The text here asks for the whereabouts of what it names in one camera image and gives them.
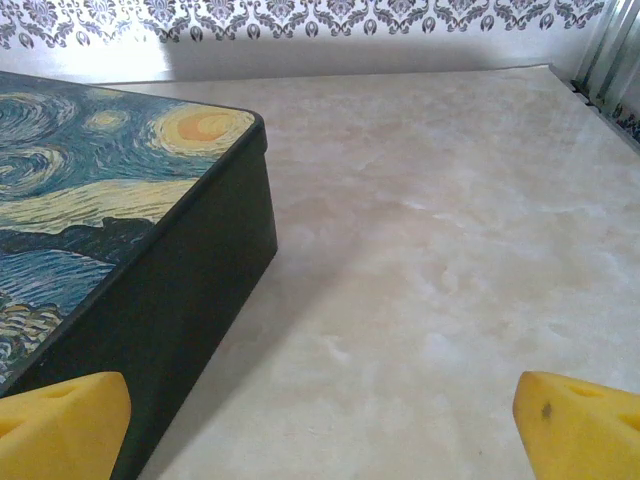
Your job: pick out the aluminium extrusion frame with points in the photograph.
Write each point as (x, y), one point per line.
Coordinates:
(605, 50)

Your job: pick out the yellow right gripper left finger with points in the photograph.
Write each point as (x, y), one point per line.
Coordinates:
(60, 430)

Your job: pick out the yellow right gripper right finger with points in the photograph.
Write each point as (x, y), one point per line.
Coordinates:
(585, 435)

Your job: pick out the starry night painted tin box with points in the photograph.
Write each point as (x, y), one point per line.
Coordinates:
(125, 210)

